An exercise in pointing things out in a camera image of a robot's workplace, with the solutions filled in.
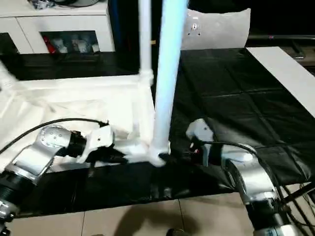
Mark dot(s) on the white plastic table top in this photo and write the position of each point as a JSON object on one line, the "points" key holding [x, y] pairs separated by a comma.
{"points": [[64, 103]]}

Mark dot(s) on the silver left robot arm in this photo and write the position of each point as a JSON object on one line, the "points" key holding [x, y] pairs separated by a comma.
{"points": [[34, 157]]}

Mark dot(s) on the black work mat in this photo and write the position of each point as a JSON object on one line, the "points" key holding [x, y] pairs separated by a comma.
{"points": [[241, 98]]}

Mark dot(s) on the dark robot foot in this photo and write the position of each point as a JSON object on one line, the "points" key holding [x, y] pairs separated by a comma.
{"points": [[176, 232]]}

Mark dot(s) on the black stand leg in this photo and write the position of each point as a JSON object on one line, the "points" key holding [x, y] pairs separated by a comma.
{"points": [[300, 191]]}

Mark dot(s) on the small tan label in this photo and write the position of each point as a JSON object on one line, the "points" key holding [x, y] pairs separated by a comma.
{"points": [[153, 43]]}

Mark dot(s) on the white flat sheet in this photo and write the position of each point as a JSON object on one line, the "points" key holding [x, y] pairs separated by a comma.
{"points": [[285, 73]]}

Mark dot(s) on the grey cushion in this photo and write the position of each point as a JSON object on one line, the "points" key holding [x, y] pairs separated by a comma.
{"points": [[219, 29]]}

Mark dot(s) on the white cabinet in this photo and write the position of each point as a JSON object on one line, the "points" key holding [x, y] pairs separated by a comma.
{"points": [[49, 24]]}

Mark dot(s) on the dark grey bag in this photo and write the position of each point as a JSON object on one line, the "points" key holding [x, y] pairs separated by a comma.
{"points": [[64, 2]]}

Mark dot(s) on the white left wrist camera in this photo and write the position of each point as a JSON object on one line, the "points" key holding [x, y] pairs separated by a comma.
{"points": [[96, 140]]}

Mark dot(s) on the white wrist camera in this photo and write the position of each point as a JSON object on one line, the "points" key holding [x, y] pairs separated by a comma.
{"points": [[199, 130], [96, 140]]}

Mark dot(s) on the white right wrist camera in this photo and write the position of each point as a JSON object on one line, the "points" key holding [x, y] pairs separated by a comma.
{"points": [[199, 130]]}

